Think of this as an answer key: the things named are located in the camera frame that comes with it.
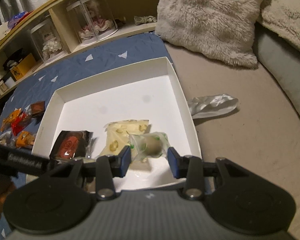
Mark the red snack pack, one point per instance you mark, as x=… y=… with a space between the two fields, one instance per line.
x=21 y=122

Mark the white nougat snack pack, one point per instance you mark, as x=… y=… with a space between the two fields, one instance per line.
x=118 y=137

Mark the blue quilt with triangles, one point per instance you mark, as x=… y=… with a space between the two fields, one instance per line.
x=41 y=85

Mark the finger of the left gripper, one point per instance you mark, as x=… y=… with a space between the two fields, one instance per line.
x=13 y=161

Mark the white cardboard box tray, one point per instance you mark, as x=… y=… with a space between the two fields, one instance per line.
x=147 y=90

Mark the dark brown snack pack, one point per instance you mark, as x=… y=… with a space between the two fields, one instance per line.
x=37 y=109

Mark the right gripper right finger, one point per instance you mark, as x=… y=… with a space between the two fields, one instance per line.
x=190 y=168

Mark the black red mooncake pack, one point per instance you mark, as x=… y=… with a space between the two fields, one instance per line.
x=71 y=145

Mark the orange snack pack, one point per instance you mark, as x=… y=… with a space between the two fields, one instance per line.
x=25 y=140
x=6 y=123

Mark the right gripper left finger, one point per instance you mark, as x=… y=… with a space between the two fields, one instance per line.
x=108 y=167

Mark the red dress doll in case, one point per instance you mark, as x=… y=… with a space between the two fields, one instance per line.
x=92 y=20

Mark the crumpled silver wrapper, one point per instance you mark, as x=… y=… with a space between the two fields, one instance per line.
x=212 y=106

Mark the small round ball snack pack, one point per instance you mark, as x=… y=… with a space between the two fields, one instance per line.
x=149 y=145

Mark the clear pastry pack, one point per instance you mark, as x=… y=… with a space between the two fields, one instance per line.
x=7 y=139

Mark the beige knit blanket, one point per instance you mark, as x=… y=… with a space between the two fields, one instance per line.
x=283 y=18

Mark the fluffy white pillow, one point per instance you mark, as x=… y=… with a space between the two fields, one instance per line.
x=221 y=30

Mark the small ornament on shelf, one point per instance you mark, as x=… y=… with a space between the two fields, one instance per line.
x=139 y=20

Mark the white dress doll in case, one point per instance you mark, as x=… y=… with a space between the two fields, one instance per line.
x=47 y=41

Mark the yellow box on shelf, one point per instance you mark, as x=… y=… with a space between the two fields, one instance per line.
x=23 y=67

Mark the wooden headboard shelf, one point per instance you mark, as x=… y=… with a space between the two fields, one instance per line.
x=16 y=43

